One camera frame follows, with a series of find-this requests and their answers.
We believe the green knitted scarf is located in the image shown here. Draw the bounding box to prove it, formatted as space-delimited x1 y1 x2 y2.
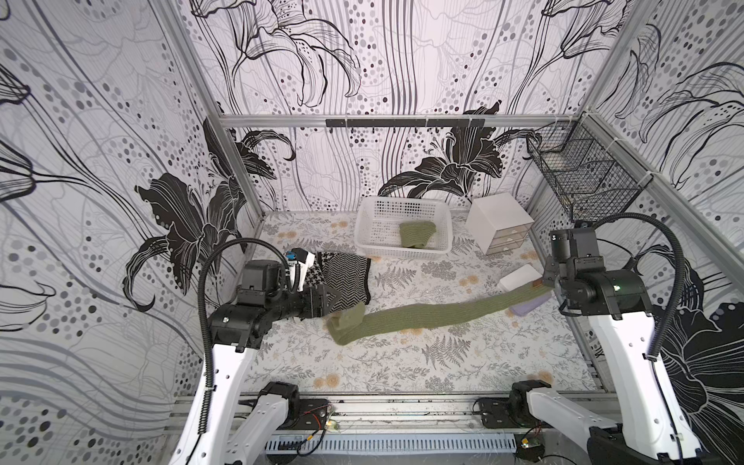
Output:
399 221 437 249
327 281 552 346

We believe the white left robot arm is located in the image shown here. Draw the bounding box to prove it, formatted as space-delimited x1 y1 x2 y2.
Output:
170 238 336 464

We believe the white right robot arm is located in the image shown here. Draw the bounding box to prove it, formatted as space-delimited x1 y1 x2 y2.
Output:
510 228 722 464

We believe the black white patterned scarf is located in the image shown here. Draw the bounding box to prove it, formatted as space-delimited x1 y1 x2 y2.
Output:
304 252 371 313

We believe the white plastic laundry basket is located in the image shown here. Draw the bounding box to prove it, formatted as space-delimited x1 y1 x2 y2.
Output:
354 197 453 260

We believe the white rectangular box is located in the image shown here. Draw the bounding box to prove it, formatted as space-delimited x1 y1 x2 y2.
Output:
497 265 543 293

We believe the lavender flat pad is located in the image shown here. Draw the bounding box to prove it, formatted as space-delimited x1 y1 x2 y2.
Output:
510 291 553 317

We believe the white mini drawer cabinet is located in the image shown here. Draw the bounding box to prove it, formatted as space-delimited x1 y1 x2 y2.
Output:
466 193 534 255

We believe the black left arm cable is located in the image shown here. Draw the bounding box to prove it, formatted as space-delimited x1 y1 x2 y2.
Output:
196 236 292 436

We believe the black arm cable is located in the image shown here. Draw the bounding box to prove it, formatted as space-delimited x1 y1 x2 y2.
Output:
196 236 292 436
589 211 687 362

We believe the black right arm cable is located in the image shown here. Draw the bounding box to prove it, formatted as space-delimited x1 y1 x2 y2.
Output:
589 211 687 362

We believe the black wire wall basket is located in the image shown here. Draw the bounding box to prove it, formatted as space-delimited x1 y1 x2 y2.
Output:
525 120 650 222

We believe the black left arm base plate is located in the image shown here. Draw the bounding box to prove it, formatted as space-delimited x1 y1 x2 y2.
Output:
248 394 331 430

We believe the white slotted cable duct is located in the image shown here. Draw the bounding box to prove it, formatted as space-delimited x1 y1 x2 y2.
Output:
265 433 517 455

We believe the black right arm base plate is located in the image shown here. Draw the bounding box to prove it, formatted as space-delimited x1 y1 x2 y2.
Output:
473 397 523 429

